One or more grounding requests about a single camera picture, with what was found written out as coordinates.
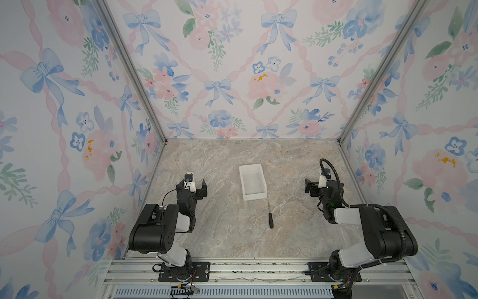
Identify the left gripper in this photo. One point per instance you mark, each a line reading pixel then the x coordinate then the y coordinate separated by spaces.
pixel 200 193

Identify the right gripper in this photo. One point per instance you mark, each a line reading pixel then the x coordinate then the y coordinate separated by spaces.
pixel 315 187

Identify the black screwdriver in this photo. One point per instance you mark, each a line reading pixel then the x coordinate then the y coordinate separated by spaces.
pixel 270 217

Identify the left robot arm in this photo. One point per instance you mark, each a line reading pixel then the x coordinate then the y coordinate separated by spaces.
pixel 157 226

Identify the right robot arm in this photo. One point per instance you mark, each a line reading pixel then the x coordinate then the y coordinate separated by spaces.
pixel 386 237

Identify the white plastic bin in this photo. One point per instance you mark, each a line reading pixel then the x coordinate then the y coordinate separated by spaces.
pixel 253 182

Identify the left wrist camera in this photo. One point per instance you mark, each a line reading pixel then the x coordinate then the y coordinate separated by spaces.
pixel 191 186

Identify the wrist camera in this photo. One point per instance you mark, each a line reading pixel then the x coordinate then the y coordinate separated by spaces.
pixel 324 177
pixel 191 186

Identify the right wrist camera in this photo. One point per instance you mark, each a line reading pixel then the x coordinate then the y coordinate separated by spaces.
pixel 324 177

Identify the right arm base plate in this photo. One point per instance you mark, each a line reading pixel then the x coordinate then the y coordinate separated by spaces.
pixel 323 272

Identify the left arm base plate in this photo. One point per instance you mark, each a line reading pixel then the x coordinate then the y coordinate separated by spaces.
pixel 190 272

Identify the aluminium frame rail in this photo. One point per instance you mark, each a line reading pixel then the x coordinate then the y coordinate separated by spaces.
pixel 254 278

